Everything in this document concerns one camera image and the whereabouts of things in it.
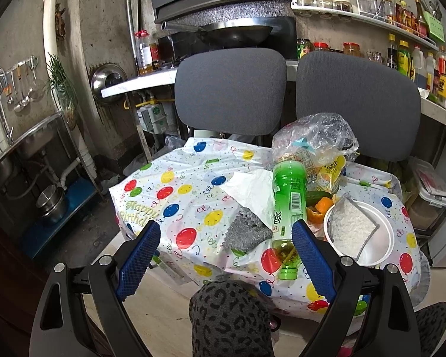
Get white foam bowl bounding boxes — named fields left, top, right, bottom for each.
left=324, top=197, right=395, bottom=267

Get orange peel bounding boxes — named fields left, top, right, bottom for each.
left=306, top=197, right=334, bottom=224

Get yellow snack wrapper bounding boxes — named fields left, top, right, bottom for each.
left=315, top=156, right=346, bottom=193

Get green plastic bottle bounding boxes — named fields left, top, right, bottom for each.
left=272, top=160, right=307, bottom=281

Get grey scouring cloth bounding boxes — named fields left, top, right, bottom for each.
left=223, top=207, right=272, bottom=253

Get white paper napkin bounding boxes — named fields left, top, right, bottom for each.
left=222, top=169, right=275, bottom=230

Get clear plastic bag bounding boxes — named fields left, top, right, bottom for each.
left=271, top=112, right=359, bottom=191

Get green cucumber piece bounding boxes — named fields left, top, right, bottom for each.
left=305, top=190, right=332, bottom=206

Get hanging kitchen utensils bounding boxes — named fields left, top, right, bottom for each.
left=0, top=55, right=44, bottom=113

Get white kitchen counter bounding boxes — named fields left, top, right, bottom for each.
left=102, top=49, right=298, bottom=98

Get steel bowls under sink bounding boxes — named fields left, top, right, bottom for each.
left=36, top=184, right=68, bottom=225

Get white rice storage box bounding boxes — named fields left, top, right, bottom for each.
left=405, top=157, right=446, bottom=231

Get leopard pattern knee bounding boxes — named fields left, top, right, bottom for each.
left=188, top=281, right=275, bottom=356

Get stainless steel sink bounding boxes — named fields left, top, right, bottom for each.
left=0, top=112, right=63, bottom=188

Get balloon birthday tablecloth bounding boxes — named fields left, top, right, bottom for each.
left=110, top=138, right=428, bottom=321

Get right grey office chair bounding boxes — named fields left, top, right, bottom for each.
left=296, top=51, right=420, bottom=162

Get grey office chair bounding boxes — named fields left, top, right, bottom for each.
left=296, top=51, right=420, bottom=162
left=175, top=48, right=287, bottom=136

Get green plant in vase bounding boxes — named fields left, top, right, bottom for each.
left=46, top=53, right=77, bottom=131

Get steel pot lid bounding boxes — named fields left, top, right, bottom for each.
left=90, top=63, right=127, bottom=106

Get green label sauce bottle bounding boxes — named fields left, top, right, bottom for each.
left=397, top=40, right=412, bottom=76

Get left grey office chair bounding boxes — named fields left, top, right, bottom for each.
left=175, top=48, right=287, bottom=136

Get cooking oil bottle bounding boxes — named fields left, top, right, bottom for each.
left=134, top=30, right=154, bottom=76

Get white drain pipe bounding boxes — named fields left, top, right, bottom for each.
left=43, top=0, right=97, bottom=180

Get black wok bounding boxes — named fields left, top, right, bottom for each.
left=161, top=22, right=272, bottom=48

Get wall spice shelf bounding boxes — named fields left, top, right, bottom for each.
left=291, top=0, right=439, bottom=51

